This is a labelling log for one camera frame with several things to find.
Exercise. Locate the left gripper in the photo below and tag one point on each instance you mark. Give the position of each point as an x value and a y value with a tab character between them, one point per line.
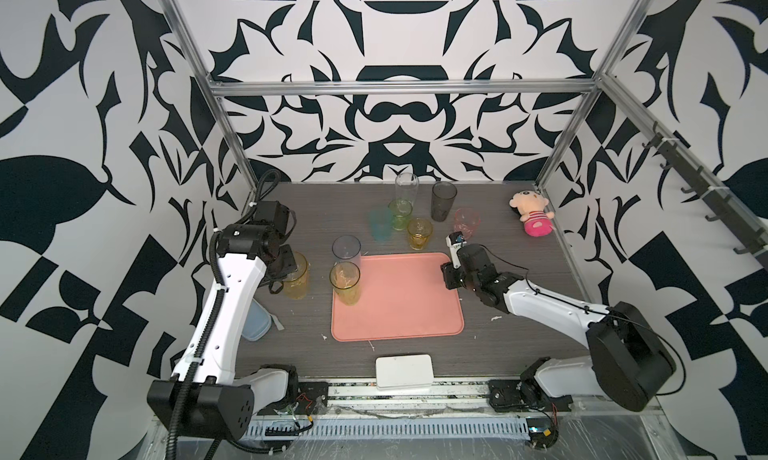
287	262

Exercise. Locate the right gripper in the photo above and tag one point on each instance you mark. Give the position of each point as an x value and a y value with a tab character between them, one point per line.
448	274

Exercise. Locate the pink glass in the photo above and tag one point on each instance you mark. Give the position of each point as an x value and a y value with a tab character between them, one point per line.
466	222

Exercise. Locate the amber tall glass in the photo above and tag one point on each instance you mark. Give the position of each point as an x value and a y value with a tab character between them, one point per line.
296	284

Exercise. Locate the blue-purple glass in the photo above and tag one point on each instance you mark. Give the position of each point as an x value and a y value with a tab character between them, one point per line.
347	249

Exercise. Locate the pink tray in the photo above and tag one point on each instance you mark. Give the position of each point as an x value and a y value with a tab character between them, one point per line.
403	296

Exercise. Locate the yellow-green glass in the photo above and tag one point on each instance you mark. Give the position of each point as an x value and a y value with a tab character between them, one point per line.
345	280

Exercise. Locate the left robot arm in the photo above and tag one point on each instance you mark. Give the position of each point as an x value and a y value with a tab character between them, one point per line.
202	398

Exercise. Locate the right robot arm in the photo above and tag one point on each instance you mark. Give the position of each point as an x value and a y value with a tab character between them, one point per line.
627	362

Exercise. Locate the yellow short glass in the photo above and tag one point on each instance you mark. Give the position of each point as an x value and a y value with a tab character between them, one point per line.
419	232

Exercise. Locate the dark grey glass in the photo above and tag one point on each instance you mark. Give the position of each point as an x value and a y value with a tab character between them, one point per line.
443	195

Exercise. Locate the pink plush doll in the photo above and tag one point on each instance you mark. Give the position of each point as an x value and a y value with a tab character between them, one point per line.
532	209

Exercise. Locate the green small glass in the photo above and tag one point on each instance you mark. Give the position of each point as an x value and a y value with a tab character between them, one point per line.
401	211

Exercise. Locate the teal glass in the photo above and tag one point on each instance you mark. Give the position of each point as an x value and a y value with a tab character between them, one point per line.
380	224

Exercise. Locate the light blue grey dish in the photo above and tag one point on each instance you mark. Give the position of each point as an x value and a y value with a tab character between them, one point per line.
258	322

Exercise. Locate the clear tall glass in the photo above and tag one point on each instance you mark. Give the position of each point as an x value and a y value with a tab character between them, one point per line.
406	187

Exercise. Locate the white box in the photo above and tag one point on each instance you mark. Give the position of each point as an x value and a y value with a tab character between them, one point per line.
404	372

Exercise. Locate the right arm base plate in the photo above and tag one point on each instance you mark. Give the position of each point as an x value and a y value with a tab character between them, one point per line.
519	395

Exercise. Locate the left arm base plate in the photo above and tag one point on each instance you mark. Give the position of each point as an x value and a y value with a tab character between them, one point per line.
309	397

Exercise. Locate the white cable duct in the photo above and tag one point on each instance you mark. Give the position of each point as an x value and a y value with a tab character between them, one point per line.
391	429

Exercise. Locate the wall hook rail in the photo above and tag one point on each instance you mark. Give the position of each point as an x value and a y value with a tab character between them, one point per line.
701	183

